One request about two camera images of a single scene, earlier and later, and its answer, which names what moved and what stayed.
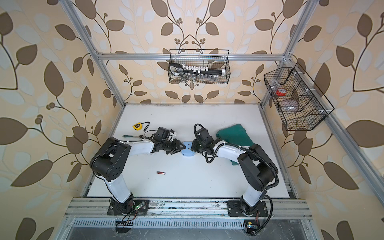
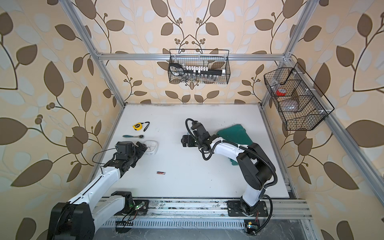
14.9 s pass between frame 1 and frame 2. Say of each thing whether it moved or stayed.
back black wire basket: stayed
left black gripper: moved
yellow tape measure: stayed
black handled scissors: stayed
